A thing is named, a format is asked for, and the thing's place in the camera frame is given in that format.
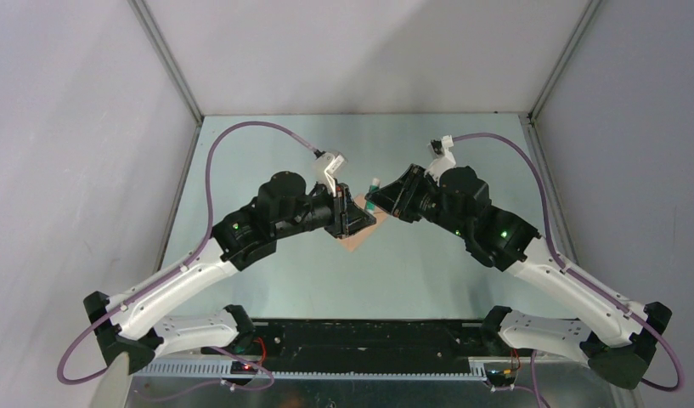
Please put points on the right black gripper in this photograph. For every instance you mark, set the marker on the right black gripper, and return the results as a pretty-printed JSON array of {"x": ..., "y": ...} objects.
[{"x": 396, "y": 198}]

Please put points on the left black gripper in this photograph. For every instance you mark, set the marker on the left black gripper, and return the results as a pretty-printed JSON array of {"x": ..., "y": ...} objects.
[{"x": 356, "y": 218}]

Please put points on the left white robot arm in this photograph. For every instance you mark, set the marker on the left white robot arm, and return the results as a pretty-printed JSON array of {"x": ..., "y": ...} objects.
[{"x": 139, "y": 322}]

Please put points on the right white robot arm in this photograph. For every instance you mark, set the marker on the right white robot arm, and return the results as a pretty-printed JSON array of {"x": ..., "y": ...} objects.
[{"x": 611, "y": 334}]

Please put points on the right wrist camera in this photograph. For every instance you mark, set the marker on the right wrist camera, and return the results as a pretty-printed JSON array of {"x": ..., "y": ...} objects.
[{"x": 442, "y": 157}]

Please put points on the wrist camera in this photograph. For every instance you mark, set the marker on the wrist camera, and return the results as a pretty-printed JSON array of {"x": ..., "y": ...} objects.
[
  {"x": 326, "y": 166},
  {"x": 442, "y": 157}
]

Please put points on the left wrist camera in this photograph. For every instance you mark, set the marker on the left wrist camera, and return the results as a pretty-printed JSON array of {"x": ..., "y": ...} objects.
[{"x": 326, "y": 166}]

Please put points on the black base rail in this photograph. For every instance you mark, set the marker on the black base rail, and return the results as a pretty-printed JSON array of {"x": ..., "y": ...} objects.
[{"x": 381, "y": 347}]

